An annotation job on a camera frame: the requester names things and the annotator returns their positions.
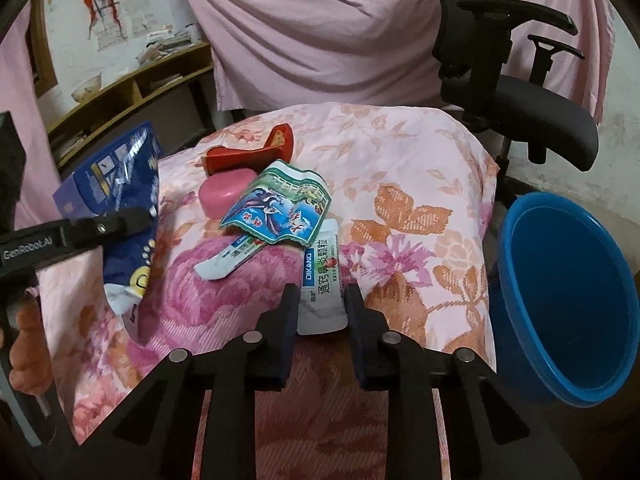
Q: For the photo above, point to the pink soap bar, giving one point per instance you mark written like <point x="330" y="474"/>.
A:
<point x="219" y="192"/>

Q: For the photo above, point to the wooden shelf desk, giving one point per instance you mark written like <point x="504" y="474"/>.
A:
<point x="75" y="132"/>

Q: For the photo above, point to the blue cardboard box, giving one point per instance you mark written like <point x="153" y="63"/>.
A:
<point x="122" y="175"/>

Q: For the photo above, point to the stack of papers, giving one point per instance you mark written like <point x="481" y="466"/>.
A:
<point x="165" y="42"/>

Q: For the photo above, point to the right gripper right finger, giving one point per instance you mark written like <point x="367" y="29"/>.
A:
<point x="448" y="408"/>

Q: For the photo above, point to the white medicine sachet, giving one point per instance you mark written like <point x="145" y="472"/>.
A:
<point x="321" y="308"/>

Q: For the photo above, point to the person's left hand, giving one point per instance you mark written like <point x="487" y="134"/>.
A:
<point x="29" y="354"/>

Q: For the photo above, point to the pink hanging sheet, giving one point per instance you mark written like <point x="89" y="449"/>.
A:
<point x="271" y="54"/>

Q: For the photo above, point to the floral pink blanket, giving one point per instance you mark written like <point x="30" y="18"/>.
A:
<point x="412" y="192"/>

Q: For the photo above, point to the blue plastic bucket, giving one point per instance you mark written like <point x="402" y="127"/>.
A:
<point x="563" y="307"/>

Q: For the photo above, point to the ceramic bowl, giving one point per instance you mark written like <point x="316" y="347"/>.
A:
<point x="87" y="89"/>

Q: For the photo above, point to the red cigarette pack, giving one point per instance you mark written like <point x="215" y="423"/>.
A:
<point x="279" y="145"/>

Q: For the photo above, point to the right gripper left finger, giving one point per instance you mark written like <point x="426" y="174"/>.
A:
<point x="196" y="413"/>

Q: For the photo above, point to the blue green snack wrapper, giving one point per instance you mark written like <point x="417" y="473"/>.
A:
<point x="283" y="204"/>

